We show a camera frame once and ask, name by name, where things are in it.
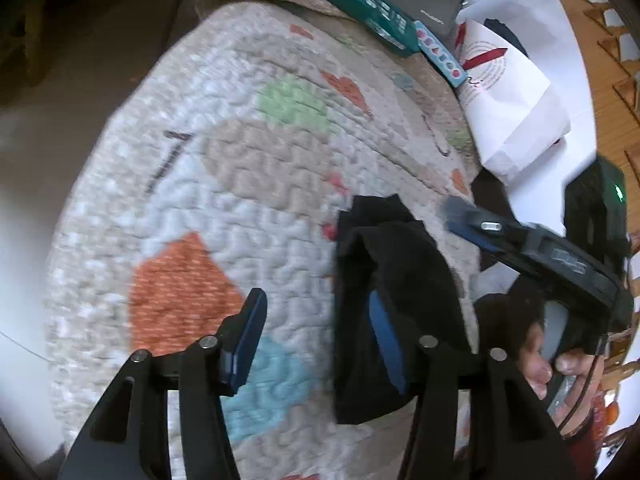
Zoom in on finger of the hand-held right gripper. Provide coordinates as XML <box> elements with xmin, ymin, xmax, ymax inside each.
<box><xmin>442</xmin><ymin>197</ymin><xmax>541</xmax><ymax>262</ymax></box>

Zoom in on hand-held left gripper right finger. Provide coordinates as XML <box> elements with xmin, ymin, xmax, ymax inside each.
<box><xmin>369</xmin><ymin>292</ymin><xmax>582</xmax><ymax>480</ymax></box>

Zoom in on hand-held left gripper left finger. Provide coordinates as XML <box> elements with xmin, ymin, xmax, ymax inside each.
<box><xmin>60</xmin><ymin>287</ymin><xmax>269</xmax><ymax>480</ymax></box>

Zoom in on black pants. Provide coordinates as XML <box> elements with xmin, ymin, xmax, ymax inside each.
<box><xmin>332</xmin><ymin>193</ymin><xmax>474</xmax><ymax>426</ymax></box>

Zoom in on person's right hand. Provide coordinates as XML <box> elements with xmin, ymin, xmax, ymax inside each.
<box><xmin>517</xmin><ymin>322</ymin><xmax>606</xmax><ymax>402</ymax></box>

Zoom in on quilted patterned blanket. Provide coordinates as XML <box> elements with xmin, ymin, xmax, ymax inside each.
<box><xmin>45</xmin><ymin>0</ymin><xmax>487</xmax><ymax>480</ymax></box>

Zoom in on white sheet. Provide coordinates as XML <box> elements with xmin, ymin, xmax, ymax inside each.
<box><xmin>462</xmin><ymin>0</ymin><xmax>601</xmax><ymax>242</ymax></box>

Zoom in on light blue box with shapes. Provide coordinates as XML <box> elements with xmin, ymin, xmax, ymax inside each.
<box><xmin>413</xmin><ymin>20</ymin><xmax>469</xmax><ymax>89</ymax></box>

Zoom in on teal cardboard box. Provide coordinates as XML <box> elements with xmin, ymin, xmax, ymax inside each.
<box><xmin>287</xmin><ymin>0</ymin><xmax>421</xmax><ymax>59</ymax></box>

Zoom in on white paper bag red handles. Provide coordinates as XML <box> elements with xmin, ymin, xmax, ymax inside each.
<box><xmin>455</xmin><ymin>20</ymin><xmax>572</xmax><ymax>186</ymax></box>

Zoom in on black cable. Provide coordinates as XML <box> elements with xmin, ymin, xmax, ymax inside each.
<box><xmin>554</xmin><ymin>347</ymin><xmax>607</xmax><ymax>432</ymax></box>

